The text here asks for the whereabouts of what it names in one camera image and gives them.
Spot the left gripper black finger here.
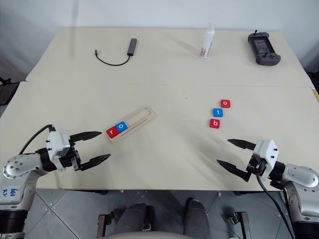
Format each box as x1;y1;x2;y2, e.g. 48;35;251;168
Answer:
69;130;104;144
79;153;112;172

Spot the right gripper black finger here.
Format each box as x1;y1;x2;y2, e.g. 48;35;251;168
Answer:
227;138;258;151
216;159;251;183

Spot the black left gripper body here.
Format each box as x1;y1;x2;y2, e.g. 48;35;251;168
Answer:
58;138;83;172

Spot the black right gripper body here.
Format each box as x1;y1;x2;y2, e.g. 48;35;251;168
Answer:
245;149;266;178

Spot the wooden letter tray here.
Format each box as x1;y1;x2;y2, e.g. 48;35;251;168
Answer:
103;106;158;145

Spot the red letter r tile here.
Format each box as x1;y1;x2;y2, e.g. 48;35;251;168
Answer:
105;126;120;138

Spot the blue letter o tile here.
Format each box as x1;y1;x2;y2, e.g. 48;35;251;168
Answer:
115;122;129;133

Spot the dark rounded shape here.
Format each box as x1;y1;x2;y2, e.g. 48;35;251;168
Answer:
182;197;211;236
116;202;153;237

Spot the black object beside table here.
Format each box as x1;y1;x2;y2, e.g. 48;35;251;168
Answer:
0;76;21;107

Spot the dark grey handheld controller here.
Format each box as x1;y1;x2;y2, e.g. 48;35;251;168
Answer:
247;30;282;67

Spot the white plastic spray bottle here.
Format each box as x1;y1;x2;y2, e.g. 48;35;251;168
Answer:
199;22;216;59

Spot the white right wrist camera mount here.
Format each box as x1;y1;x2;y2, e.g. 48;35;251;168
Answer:
252;139;280;180

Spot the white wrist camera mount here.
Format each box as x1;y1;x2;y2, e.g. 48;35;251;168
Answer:
45;131;71;171
252;139;280;180

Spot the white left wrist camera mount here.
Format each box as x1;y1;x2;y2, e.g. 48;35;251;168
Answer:
45;131;71;171

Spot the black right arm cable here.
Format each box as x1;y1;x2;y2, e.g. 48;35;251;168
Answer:
256;173;301;239

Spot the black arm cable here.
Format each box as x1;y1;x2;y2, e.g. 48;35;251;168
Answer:
256;173;301;239
18;123;57;155

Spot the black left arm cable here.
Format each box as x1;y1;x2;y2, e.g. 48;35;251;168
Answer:
18;123;57;155

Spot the brown metal stand frame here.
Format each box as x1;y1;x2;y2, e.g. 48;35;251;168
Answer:
225;211;251;239
96;213;113;239

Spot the grey USB hub with cable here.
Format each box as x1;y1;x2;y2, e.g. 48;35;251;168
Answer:
94;37;139;67

